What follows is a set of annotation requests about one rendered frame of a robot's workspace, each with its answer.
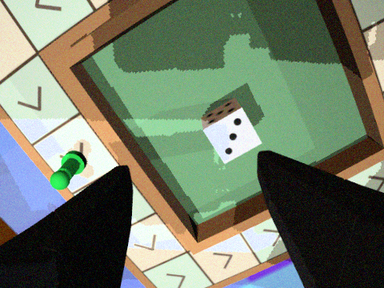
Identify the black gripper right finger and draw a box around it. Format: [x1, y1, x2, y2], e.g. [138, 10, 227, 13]
[257, 150, 384, 288]

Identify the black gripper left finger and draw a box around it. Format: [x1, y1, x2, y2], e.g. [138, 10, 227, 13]
[0, 166, 134, 288]

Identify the green game pawn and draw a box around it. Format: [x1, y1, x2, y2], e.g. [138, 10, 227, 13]
[50, 150, 86, 191]

